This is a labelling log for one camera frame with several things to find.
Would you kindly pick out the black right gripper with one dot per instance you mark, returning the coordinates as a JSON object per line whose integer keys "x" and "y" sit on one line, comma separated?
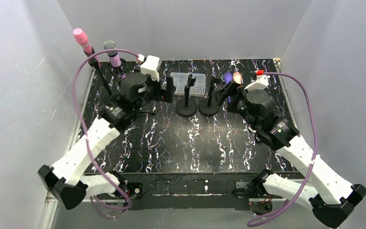
{"x": 227, "y": 93}

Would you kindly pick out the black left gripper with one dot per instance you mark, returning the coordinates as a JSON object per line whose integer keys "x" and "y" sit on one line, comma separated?
{"x": 163, "y": 90}

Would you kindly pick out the beige microphone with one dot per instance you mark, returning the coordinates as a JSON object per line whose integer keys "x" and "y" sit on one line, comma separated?
{"x": 237, "y": 78}

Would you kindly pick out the purple microphone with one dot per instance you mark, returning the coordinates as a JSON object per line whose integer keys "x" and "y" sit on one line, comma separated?
{"x": 228, "y": 77}

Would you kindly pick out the black round-base stand for beige microphone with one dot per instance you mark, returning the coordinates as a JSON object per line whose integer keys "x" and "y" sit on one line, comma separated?
{"x": 187, "y": 107}

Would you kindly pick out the black stand for purple microphone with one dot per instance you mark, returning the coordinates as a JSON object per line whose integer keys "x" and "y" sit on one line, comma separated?
{"x": 207, "y": 107}

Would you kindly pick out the grey-headed glitter microphone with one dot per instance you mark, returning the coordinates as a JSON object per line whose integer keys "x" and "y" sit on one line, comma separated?
{"x": 115, "y": 60}

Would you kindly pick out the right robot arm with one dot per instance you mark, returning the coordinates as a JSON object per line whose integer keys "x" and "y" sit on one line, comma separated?
{"x": 330, "y": 197}

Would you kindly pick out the black round-base stand for pink microphone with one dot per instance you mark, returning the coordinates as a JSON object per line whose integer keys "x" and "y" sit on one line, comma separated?
{"x": 102, "y": 79}

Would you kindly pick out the pink microphone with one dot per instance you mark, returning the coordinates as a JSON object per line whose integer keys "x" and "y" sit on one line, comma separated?
{"x": 82, "y": 39}

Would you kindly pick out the clear plastic screw box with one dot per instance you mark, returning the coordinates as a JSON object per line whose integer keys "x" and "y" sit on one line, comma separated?
{"x": 180, "y": 80}

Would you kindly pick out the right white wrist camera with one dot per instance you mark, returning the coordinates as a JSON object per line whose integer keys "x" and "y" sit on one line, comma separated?
{"x": 261, "y": 81}

